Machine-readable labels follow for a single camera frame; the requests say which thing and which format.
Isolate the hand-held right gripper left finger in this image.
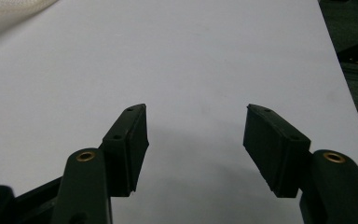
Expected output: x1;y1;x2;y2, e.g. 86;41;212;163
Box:
100;103;150;198

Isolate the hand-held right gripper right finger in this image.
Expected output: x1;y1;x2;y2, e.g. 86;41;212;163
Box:
242;103;311;199

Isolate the cream mesh laundry bag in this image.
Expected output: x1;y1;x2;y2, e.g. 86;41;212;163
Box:
0;0;59;48

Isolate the white table board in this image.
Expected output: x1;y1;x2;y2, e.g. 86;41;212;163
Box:
0;0;358;224

